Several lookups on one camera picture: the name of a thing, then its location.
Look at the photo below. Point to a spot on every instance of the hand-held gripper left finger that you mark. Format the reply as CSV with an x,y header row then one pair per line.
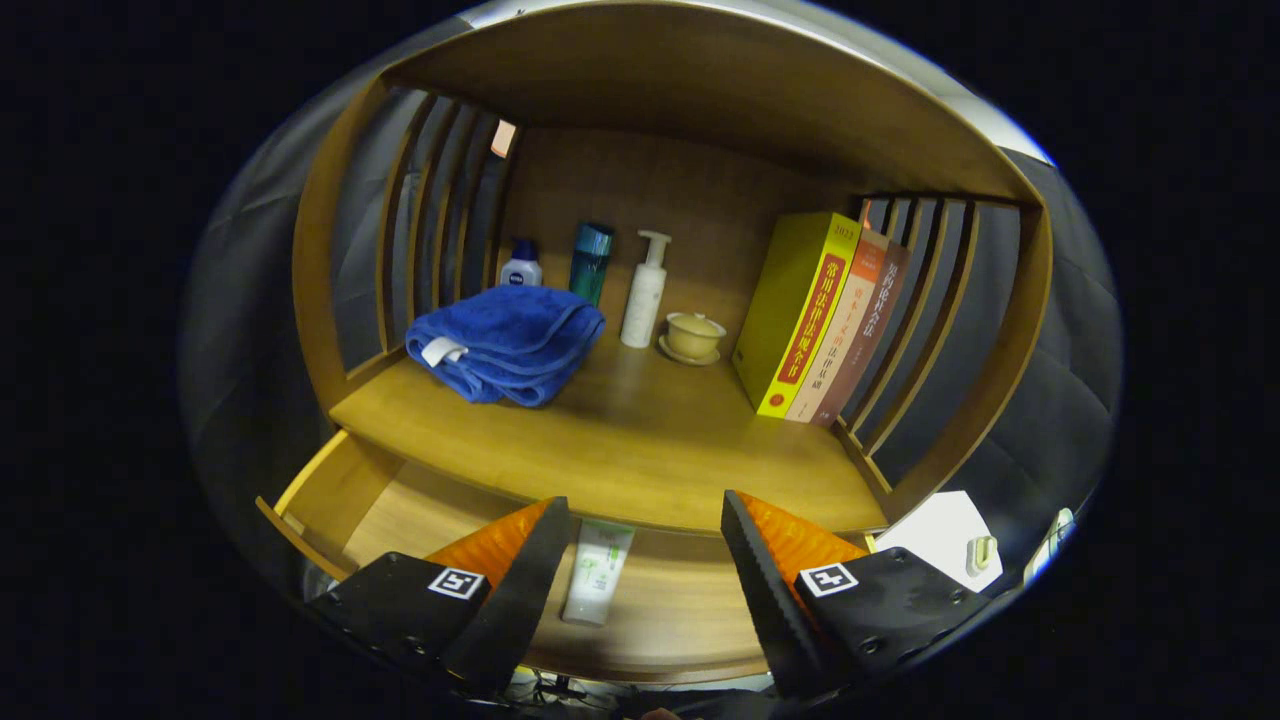
x,y
520,600

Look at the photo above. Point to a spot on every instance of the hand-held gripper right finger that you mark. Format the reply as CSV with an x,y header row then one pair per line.
x,y
780,610

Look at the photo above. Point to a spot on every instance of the white and green tube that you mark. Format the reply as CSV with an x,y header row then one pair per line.
x,y
598,580

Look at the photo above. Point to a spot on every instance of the wooden drawer with black knob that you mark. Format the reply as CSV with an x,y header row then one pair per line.
x,y
400,520

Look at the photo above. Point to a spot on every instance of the white side cabinet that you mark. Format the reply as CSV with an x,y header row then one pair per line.
x,y
935,535

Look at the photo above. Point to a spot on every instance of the wooden countertop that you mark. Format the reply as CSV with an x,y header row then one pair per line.
x,y
640,440

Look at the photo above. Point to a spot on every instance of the wooden cabinet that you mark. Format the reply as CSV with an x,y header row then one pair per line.
x,y
700,70

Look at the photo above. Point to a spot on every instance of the small pale green object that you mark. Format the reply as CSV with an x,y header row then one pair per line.
x,y
982,555

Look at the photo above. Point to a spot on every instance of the blue folded towel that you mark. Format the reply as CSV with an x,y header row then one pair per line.
x,y
510,340

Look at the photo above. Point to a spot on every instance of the orange and white book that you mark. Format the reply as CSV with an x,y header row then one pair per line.
x,y
845,340

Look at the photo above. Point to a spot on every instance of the beige lidded teacup with saucer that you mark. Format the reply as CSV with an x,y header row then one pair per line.
x,y
693,335

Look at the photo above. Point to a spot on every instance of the brown book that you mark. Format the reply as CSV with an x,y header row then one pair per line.
x,y
873,330

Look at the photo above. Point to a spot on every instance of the thick yellow book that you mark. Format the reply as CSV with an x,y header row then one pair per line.
x,y
790,310

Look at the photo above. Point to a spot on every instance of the white pump bottle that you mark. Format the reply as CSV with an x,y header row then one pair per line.
x,y
642,305

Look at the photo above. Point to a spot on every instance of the small white blue-capped bottle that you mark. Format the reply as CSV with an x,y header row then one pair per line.
x,y
520,272

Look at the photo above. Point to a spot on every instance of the black backdrop cloth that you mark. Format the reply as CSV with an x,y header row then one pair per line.
x,y
1060,420

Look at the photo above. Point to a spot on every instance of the teal bottle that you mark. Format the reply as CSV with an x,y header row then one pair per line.
x,y
590,262

